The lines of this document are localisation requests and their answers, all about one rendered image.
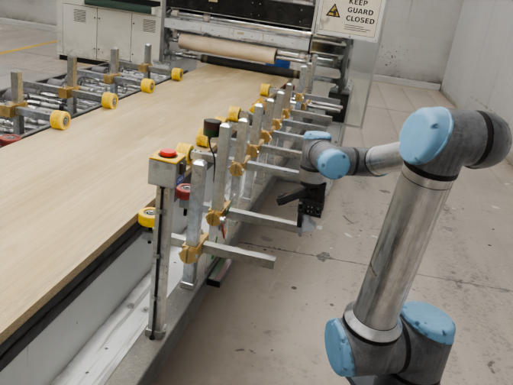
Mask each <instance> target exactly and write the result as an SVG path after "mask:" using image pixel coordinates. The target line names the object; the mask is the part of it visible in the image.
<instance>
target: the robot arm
mask: <svg viewBox="0 0 513 385"><path fill-rule="evenodd" d="M331 140H332V138H331V134H329V133H327V132H323V131H307V132H305V134H304V138H303V145H302V156H301V162H300V167H299V174H298V178H299V179H300V180H301V185H303V187H301V188H298V189H295V190H292V191H290V192H287V193H283V194H280V195H278V197H277V199H276V201H277V203H278V205H285V204H286V203H288V202H291V201H294V200H296V199H299V201H298V219H297V233H298V236H299V237H301V236H302V232H303V231H314V229H315V226H316V222H315V221H313V220H312V219H311V216H313V217H316V218H321V213H322V211H323V208H324V199H325V196H324V194H325V189H326V185H327V183H326V182H325V177H327V178H328V179H331V180H338V179H340V178H342V177H343V176H374V177H381V176H385V175H387V174H388V173H398V172H401V173H400V175H399V178H398V182H397V184H396V187H395V190H394V193H393V195H392V199H391V202H390V204H389V207H388V210H387V213H386V216H385V219H384V222H383V224H382V227H381V230H380V233H379V237H378V239H377V242H376V246H375V247H374V250H373V254H372V257H371V259H370V262H369V266H368V267H367V270H366V274H365V277H364V279H363V283H362V286H361V287H360V291H359V294H358V297H357V299H356V300H354V301H352V302H350V303H348V305H347V306H346V308H345V310H344V314H343V317H341V318H336V317H335V318H332V319H329V320H328V321H327V323H326V326H325V330H324V343H325V349H326V352H327V358H328V360H329V363H330V365H331V367H332V369H333V370H334V372H335V373H336V374H337V375H338V376H341V377H362V376H372V375H375V378H374V381H373V385H440V380H441V378H442V375H443V372H444V368H445V366H446V363H447V359H448V357H449V354H450V350H451V348H452V345H453V343H454V336H455V333H456V326H455V324H454V322H453V320H452V318H451V317H449V315H448V314H446V313H445V312H444V311H442V310H440V309H439V308H437V307H436V306H433V305H431V304H428V303H425V302H420V301H418V302H416V301H409V302H405V300H406V299H407V296H408V293H409V291H410V289H411V286H412V284H413V282H414V279H415V276H416V274H417V272H418V269H419V267H420V265H421V262H422V259H423V257H424V254H425V252H426V250H427V248H428V245H429V242H430V240H431V237H432V235H433V233H434V229H435V228H436V225H437V223H438V220H439V218H440V215H441V213H442V211H443V208H444V206H445V203H446V201H447V198H448V196H449V194H450V191H451V189H452V186H453V183H454V181H455V180H456V179H457V177H458V175H459V173H460V170H461V168H462V166H464V167H466V168H468V169H472V170H477V169H484V168H488V167H493V166H495V165H496V164H498V163H500V162H502V161H503V160H504V159H505V158H506V156H507V155H508V153H509V151H510V150H511V145H512V135H511V129H510V127H509V126H508V124H507V122H506V121H505V120H504V119H502V118H501V117H499V116H498V115H496V114H494V113H491V112H486V111H480V110H476V111H474V110H466V109H456V108H445V107H433V108H420V109H418V110H417V111H415V112H413V113H412V114H411V115H410V116H409V117H408V118H407V120H406V121H405V123H404V124H403V127H402V130H401V133H400V136H399V142H395V143H391V144H385V145H382V146H374V147H336V146H334V145H333V144H332V143H331ZM318 214H320V215H318Z"/></svg>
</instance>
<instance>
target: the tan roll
mask: <svg viewBox="0 0 513 385"><path fill-rule="evenodd" d="M168 40H169V41H172V42H176V43H179V48H180V49H184V50H193V51H198V52H203V53H210V54H215V55H220V56H225V57H233V58H238V59H243V60H251V61H256V62H261V63H269V64H275V63H276V60H285V61H290V62H295V63H303V64H306V60H305V59H300V58H295V57H287V56H282V55H277V54H276V50H277V49H276V48H271V47H262V46H257V45H252V44H243V43H238V42H233V41H229V40H220V39H215V38H210V37H201V36H196V35H191V34H183V33H181V34H180V35H179V38H176V37H169V39H168Z"/></svg>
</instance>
